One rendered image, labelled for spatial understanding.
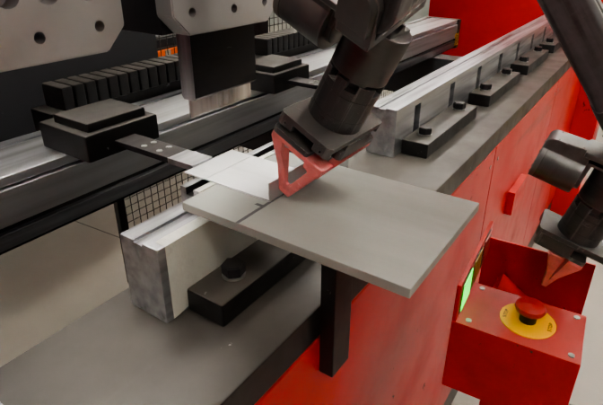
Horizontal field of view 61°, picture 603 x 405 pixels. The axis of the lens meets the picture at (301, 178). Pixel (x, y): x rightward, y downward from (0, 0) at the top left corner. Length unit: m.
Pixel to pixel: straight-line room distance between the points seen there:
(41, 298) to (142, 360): 1.70
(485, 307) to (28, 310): 1.77
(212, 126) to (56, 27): 0.56
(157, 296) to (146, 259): 0.04
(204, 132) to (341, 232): 0.49
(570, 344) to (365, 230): 0.37
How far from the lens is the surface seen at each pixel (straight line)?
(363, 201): 0.55
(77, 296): 2.20
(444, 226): 0.52
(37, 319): 2.15
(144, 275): 0.58
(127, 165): 0.83
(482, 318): 0.77
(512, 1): 2.64
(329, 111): 0.48
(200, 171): 0.62
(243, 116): 1.00
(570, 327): 0.80
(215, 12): 0.51
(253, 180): 0.59
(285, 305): 0.60
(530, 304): 0.77
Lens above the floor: 1.25
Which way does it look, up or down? 25 degrees down
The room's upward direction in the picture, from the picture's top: straight up
